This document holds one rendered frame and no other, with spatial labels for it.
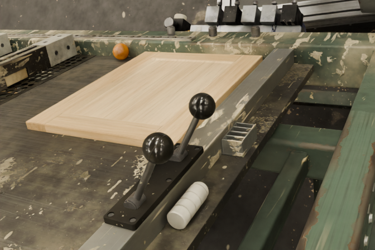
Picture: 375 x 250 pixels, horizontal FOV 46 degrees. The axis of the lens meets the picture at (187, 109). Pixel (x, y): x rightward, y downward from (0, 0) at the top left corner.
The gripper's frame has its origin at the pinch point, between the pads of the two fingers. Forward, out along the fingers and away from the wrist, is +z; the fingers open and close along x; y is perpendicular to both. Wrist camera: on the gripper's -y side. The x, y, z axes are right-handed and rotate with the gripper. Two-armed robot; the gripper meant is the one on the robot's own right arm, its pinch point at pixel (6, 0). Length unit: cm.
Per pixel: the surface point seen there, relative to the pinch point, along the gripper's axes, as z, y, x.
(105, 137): 17.1, 26.2, 29.5
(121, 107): 21.7, 15.3, 26.2
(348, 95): 101, -52, 61
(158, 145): -4, 42, 57
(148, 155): -3, 43, 55
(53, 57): 30.6, -12.9, -16.3
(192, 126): 6, 32, 55
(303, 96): 101, -52, 44
